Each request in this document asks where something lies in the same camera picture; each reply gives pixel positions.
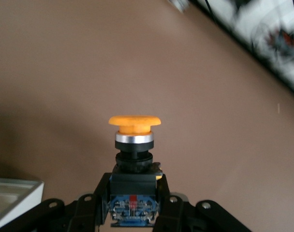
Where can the white plastic drawer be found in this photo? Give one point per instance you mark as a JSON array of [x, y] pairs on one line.
[[16, 191]]

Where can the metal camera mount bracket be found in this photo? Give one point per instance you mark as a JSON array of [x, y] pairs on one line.
[[179, 4]]

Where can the orange mushroom push button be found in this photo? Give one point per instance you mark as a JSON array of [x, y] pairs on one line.
[[133, 142]]

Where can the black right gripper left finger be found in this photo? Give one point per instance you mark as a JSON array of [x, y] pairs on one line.
[[52, 212]]

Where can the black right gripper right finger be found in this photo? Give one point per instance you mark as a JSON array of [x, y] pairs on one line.
[[210, 215]]

